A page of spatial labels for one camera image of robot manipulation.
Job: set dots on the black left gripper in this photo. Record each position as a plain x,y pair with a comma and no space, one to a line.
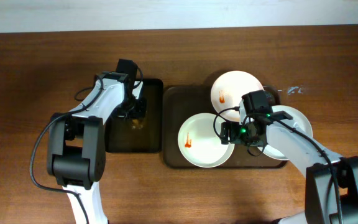
135,112

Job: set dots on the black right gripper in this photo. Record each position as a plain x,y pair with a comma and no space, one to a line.
224,133

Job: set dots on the white plate with sauce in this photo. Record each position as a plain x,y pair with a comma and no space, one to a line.
228,89

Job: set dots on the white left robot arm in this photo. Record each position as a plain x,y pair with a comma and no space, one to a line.
76,148

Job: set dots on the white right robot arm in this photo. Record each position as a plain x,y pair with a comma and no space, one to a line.
331,194

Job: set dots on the brown serving tray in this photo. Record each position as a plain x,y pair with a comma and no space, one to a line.
182,102

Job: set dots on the black water tub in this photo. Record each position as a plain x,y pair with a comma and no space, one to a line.
140,130

